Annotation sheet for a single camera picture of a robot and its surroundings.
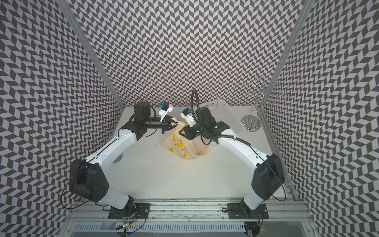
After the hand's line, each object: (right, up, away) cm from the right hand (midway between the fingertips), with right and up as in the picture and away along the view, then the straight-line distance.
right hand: (182, 134), depth 77 cm
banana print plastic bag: (0, -6, -3) cm, 7 cm away
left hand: (-1, +5, -3) cm, 6 cm away
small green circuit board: (-26, -40, -10) cm, 49 cm away
